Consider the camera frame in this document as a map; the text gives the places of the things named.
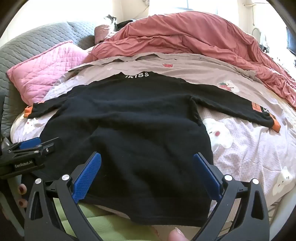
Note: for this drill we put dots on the dark green cloth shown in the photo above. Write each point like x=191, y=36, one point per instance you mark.
x=123, y=25

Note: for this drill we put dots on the patterned mauve pillow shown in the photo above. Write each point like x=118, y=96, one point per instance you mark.
x=103, y=32

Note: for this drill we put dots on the pink quilted pillow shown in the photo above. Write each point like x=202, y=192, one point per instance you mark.
x=46, y=69

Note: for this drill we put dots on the mauve printed blanket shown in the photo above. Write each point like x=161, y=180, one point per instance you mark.
x=242, y=150

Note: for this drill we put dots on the person's green clothing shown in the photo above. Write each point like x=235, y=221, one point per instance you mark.
x=111, y=227

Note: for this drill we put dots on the grey quilted headboard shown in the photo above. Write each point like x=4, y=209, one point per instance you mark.
x=34, y=39

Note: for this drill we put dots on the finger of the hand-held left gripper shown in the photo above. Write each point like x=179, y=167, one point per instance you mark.
x=46, y=148
x=30, y=143

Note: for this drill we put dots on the red-pink duvet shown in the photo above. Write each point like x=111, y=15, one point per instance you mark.
x=185, y=37

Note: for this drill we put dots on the person's left hand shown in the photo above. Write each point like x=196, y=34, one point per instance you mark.
x=23, y=188

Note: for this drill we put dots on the black sweater with orange cuffs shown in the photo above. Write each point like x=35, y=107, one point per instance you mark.
x=138, y=127

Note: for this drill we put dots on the bright window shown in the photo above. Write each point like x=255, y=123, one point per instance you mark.
x=203, y=7

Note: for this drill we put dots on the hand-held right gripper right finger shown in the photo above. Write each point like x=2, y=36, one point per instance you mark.
x=207, y=176

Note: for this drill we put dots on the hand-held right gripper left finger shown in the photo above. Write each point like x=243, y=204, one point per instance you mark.
x=89, y=176

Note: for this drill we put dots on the person's right hand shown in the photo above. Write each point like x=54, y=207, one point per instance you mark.
x=177, y=235

